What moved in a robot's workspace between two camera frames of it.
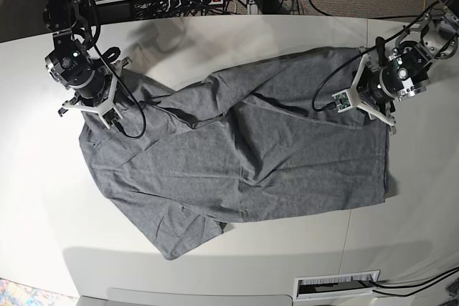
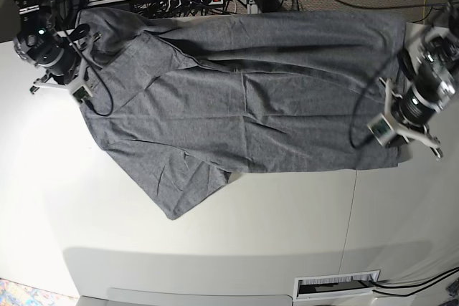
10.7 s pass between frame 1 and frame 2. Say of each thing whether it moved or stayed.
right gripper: moved
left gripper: moved
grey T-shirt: moved
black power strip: stayed
